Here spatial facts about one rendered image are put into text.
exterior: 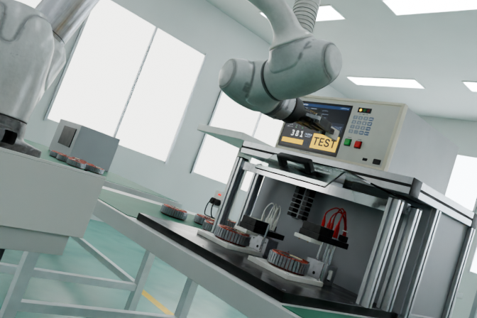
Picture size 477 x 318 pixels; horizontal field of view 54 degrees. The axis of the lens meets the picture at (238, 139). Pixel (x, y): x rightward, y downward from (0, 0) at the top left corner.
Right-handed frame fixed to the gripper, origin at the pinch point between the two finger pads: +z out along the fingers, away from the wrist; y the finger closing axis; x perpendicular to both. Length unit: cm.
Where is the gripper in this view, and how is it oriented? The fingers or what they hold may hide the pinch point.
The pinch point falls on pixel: (329, 131)
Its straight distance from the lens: 137.0
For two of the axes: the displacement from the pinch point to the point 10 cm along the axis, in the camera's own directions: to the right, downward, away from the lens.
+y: 6.3, 1.4, -7.7
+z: 7.0, 3.3, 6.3
